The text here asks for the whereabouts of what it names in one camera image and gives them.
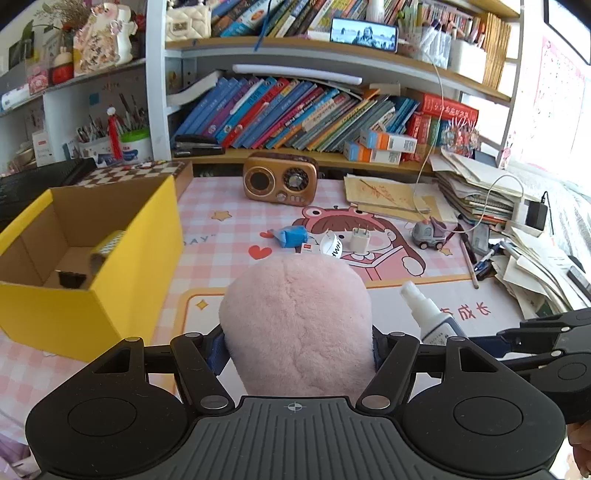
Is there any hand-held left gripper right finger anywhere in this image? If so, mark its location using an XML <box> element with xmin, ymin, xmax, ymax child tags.
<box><xmin>355</xmin><ymin>329</ymin><xmax>504</xmax><ymax>414</ymax></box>

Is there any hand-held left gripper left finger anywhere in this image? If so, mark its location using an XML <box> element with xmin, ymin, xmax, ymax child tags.
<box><xmin>90</xmin><ymin>330</ymin><xmax>236</xmax><ymax>414</ymax></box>

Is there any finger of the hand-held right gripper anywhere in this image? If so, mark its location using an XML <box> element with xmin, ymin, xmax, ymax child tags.
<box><xmin>471</xmin><ymin>325</ymin><xmax>591</xmax><ymax>370</ymax></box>
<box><xmin>522</xmin><ymin>308</ymin><xmax>591</xmax><ymax>333</ymax></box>

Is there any white spray bottle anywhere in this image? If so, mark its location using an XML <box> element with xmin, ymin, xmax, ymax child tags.
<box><xmin>399</xmin><ymin>281</ymin><xmax>467</xmax><ymax>347</ymax></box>

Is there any pink plush toy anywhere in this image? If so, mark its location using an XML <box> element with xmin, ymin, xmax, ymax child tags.
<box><xmin>219</xmin><ymin>254</ymin><xmax>375</xmax><ymax>400</ymax></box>

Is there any white charger plug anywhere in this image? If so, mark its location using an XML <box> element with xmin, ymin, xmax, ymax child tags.
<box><xmin>347</xmin><ymin>226</ymin><xmax>372</xmax><ymax>254</ymax></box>

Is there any small blue plastic object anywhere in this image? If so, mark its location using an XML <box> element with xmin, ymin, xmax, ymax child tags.
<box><xmin>276</xmin><ymin>226</ymin><xmax>309</xmax><ymax>247</ymax></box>

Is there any yellow cardboard box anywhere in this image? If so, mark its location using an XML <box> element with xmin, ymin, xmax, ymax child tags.
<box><xmin>0</xmin><ymin>174</ymin><xmax>185</xmax><ymax>363</ymax></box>

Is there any yellow tape roll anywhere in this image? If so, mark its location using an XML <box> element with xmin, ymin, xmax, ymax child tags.
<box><xmin>89</xmin><ymin>229</ymin><xmax>126</xmax><ymax>274</ymax></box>

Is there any black binder clip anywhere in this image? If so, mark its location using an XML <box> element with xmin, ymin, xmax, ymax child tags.
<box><xmin>57</xmin><ymin>270</ymin><xmax>88</xmax><ymax>290</ymax></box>

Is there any desktop with pink checkered cloth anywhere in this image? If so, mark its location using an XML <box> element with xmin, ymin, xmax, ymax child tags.
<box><xmin>0</xmin><ymin>173</ymin><xmax>578</xmax><ymax>416</ymax></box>

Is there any blue capped marker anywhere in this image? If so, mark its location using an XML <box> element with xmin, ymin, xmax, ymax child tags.
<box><xmin>473</xmin><ymin>242</ymin><xmax>502</xmax><ymax>278</ymax></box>

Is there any wooden pencil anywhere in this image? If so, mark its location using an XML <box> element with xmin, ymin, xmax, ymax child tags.
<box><xmin>459</xmin><ymin>240</ymin><xmax>481</xmax><ymax>289</ymax></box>

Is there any black power adapter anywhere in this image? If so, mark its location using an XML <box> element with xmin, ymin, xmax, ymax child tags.
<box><xmin>526</xmin><ymin>191</ymin><xmax>550</xmax><ymax>232</ymax></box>

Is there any white printed ribbon roll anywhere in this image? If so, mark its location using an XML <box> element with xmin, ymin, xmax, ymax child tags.
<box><xmin>318</xmin><ymin>231</ymin><xmax>345</xmax><ymax>260</ymax></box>

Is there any grey toy car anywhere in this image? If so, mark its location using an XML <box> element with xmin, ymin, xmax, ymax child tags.
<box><xmin>412</xmin><ymin>217</ymin><xmax>448</xmax><ymax>251</ymax></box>

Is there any brown paper notebook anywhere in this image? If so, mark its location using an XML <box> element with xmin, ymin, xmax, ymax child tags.
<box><xmin>358</xmin><ymin>182</ymin><xmax>458</xmax><ymax>223</ymax></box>
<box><xmin>344</xmin><ymin>174</ymin><xmax>432</xmax><ymax>215</ymax></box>

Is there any stack of papers and notebooks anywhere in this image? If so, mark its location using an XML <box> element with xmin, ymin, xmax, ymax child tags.
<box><xmin>429</xmin><ymin>148</ymin><xmax>591</xmax><ymax>319</ymax></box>

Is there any orange blue carton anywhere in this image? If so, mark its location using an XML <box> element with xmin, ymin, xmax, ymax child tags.
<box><xmin>344</xmin><ymin>141</ymin><xmax>402</xmax><ymax>166</ymax></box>
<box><xmin>359</xmin><ymin>129</ymin><xmax>419</xmax><ymax>154</ymax></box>

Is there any brown retro radio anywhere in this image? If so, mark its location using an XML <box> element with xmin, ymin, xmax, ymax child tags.
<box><xmin>242</xmin><ymin>152</ymin><xmax>319</xmax><ymax>206</ymax></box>

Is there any wooden chessboard box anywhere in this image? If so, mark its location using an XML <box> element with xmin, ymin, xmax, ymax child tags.
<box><xmin>74</xmin><ymin>159</ymin><xmax>195</xmax><ymax>200</ymax></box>

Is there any black stapler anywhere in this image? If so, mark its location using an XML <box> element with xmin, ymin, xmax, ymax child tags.
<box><xmin>172</xmin><ymin>135</ymin><xmax>226</xmax><ymax>158</ymax></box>

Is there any slim red dictionary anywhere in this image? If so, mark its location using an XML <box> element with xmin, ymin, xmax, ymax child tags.
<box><xmin>405</xmin><ymin>113</ymin><xmax>432</xmax><ymax>162</ymax></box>

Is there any green lidded white jar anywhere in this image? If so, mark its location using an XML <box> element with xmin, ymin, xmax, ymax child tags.
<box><xmin>119</xmin><ymin>129</ymin><xmax>153</xmax><ymax>162</ymax></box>

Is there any white holder with pens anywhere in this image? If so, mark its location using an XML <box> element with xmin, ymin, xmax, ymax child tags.
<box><xmin>76</xmin><ymin>113</ymin><xmax>112</xmax><ymax>162</ymax></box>

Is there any thick red dictionary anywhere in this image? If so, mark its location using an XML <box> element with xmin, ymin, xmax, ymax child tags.
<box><xmin>418</xmin><ymin>91</ymin><xmax>481</xmax><ymax>121</ymax></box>

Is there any red tassel ornament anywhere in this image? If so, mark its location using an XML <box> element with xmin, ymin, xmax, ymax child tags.
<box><xmin>106</xmin><ymin>106</ymin><xmax>123</xmax><ymax>160</ymax></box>

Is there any row of leaning colourful books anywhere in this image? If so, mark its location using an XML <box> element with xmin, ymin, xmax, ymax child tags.
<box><xmin>173</xmin><ymin>76</ymin><xmax>421</xmax><ymax>153</ymax></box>

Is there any black electronic keyboard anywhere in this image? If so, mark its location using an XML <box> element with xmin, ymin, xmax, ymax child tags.
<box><xmin>0</xmin><ymin>158</ymin><xmax>98</xmax><ymax>217</ymax></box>

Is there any white wooden bookshelf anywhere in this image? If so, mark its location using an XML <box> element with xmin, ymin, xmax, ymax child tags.
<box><xmin>0</xmin><ymin>0</ymin><xmax>527</xmax><ymax>176</ymax></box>

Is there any white storage bin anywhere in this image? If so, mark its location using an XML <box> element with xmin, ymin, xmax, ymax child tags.
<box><xmin>449</xmin><ymin>39</ymin><xmax>489</xmax><ymax>84</ymax></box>

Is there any row of orange books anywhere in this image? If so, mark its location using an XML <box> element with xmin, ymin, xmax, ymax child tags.
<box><xmin>480</xmin><ymin>11</ymin><xmax>513</xmax><ymax>90</ymax></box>

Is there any white light bar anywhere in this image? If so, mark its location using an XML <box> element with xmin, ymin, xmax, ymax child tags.
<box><xmin>232</xmin><ymin>64</ymin><xmax>364</xmax><ymax>86</ymax></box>

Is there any clear cup of pens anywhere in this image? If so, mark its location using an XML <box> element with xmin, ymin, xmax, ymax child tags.
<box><xmin>399</xmin><ymin>14</ymin><xmax>453</xmax><ymax>69</ymax></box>

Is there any smartphone with lit screen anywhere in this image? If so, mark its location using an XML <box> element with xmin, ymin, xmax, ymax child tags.
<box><xmin>330</xmin><ymin>17</ymin><xmax>399</xmax><ymax>52</ymax></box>

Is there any red apple-shaped jar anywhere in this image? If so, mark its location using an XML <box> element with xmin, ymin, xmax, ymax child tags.
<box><xmin>50</xmin><ymin>51</ymin><xmax>75</xmax><ymax>86</ymax></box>

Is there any pink decorated plaque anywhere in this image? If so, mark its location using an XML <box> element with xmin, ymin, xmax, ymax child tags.
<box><xmin>73</xmin><ymin>2</ymin><xmax>138</xmax><ymax>77</ymax></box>

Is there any white quilted bag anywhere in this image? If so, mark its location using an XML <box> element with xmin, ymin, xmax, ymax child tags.
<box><xmin>165</xmin><ymin>0</ymin><xmax>213</xmax><ymax>40</ymax></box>

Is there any row of dark-spined books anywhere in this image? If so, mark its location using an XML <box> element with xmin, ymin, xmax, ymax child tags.
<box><xmin>210</xmin><ymin>0</ymin><xmax>370</xmax><ymax>38</ymax></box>

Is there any bunch of acrylic figure keychains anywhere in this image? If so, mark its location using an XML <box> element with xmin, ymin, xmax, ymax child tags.
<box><xmin>442</xmin><ymin>116</ymin><xmax>482</xmax><ymax>152</ymax></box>

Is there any pink wall poster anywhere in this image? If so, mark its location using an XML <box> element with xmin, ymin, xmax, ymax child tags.
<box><xmin>501</xmin><ymin>37</ymin><xmax>591</xmax><ymax>176</ymax></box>

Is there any white charging cable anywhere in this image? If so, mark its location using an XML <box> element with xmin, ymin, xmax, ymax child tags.
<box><xmin>413</xmin><ymin>53</ymin><xmax>527</xmax><ymax>234</ymax></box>

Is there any black picture frame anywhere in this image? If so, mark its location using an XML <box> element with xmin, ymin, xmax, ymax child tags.
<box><xmin>544</xmin><ymin>0</ymin><xmax>591</xmax><ymax>40</ymax></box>

